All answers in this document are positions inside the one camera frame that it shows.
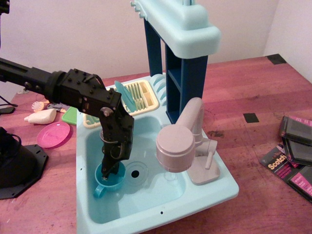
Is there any light blue toy sink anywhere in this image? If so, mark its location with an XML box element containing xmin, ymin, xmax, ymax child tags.
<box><xmin>76</xmin><ymin>72</ymin><xmax>240</xmax><ymax>234</ymax></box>

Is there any middle black pink package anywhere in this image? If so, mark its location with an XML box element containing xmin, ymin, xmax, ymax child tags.
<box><xmin>282</xmin><ymin>138</ymin><xmax>312</xmax><ymax>166</ymax></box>

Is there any light blue top shelf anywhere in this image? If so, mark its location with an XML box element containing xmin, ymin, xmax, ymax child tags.
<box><xmin>131</xmin><ymin>0</ymin><xmax>221</xmax><ymax>59</ymax></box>

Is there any orange toy dish brush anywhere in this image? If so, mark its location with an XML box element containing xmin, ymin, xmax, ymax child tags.
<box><xmin>31</xmin><ymin>100</ymin><xmax>50</xmax><ymax>113</ymax></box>

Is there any pink toy plate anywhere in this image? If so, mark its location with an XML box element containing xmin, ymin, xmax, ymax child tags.
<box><xmin>37</xmin><ymin>121</ymin><xmax>70</xmax><ymax>148</ymax></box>

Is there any dark blue shelf tower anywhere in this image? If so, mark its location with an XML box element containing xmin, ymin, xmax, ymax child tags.
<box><xmin>144</xmin><ymin>20</ymin><xmax>208</xmax><ymax>123</ymax></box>

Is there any small metal screw mount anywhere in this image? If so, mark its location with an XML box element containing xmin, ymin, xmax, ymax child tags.
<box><xmin>17</xmin><ymin>89</ymin><xmax>29</xmax><ymax>95</ymax></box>

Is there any black pink package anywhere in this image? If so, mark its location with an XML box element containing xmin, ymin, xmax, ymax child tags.
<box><xmin>289</xmin><ymin>166</ymin><xmax>312</xmax><ymax>203</ymax></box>
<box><xmin>282</xmin><ymin>138</ymin><xmax>312</xmax><ymax>166</ymax></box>
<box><xmin>279</xmin><ymin>116</ymin><xmax>312</xmax><ymax>146</ymax></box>

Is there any upper black pink package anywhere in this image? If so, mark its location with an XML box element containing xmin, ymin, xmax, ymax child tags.
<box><xmin>279</xmin><ymin>116</ymin><xmax>312</xmax><ymax>146</ymax></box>

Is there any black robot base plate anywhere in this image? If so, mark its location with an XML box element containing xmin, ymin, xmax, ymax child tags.
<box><xmin>0</xmin><ymin>127</ymin><xmax>48</xmax><ymax>200</ymax></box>

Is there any grey toy faucet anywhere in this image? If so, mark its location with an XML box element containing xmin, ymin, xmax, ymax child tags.
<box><xmin>156</xmin><ymin>97</ymin><xmax>220</xmax><ymax>185</ymax></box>

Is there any lower black pink package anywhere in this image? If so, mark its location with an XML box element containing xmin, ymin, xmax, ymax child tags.
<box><xmin>289</xmin><ymin>166</ymin><xmax>312</xmax><ymax>203</ymax></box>

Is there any black tape patch corner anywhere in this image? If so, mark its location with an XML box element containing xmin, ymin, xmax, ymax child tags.
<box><xmin>266</xmin><ymin>54</ymin><xmax>287</xmax><ymax>65</ymax></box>

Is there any black camera mount corner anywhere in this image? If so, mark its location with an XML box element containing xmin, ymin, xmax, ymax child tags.
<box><xmin>0</xmin><ymin>0</ymin><xmax>10</xmax><ymax>15</ymax></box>

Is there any cream dish drying rack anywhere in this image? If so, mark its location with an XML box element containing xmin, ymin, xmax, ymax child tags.
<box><xmin>82</xmin><ymin>79</ymin><xmax>160</xmax><ymax>129</ymax></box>

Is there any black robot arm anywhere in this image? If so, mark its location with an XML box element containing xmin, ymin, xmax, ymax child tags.
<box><xmin>0</xmin><ymin>58</ymin><xmax>134</xmax><ymax>180</ymax></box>

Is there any teal toy cup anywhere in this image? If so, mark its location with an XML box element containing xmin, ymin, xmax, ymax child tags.
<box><xmin>94</xmin><ymin>162</ymin><xmax>126</xmax><ymax>198</ymax></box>

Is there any Scotch tape package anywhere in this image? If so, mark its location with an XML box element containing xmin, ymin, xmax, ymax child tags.
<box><xmin>259</xmin><ymin>144</ymin><xmax>301</xmax><ymax>180</ymax></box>

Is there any grey toy scraper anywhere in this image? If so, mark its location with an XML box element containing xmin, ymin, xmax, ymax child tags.
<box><xmin>47</xmin><ymin>103</ymin><xmax>70</xmax><ymax>113</ymax></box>

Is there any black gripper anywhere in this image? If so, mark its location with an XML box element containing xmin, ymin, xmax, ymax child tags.
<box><xmin>99</xmin><ymin>107</ymin><xmax>134</xmax><ymax>180</ymax></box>

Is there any green cutting board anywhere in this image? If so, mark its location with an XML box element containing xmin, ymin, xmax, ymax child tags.
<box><xmin>61</xmin><ymin>107</ymin><xmax>77</xmax><ymax>126</ymax></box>

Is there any white toy soap bottle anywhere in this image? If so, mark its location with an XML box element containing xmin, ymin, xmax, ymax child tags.
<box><xmin>24</xmin><ymin>109</ymin><xmax>57</xmax><ymax>125</ymax></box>

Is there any black tape patch middle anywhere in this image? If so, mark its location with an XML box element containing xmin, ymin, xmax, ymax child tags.
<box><xmin>243</xmin><ymin>113</ymin><xmax>259</xmax><ymax>123</ymax></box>

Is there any teal plate in rack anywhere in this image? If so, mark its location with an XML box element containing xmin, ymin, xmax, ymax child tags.
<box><xmin>115</xmin><ymin>81</ymin><xmax>137</xmax><ymax>112</ymax></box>

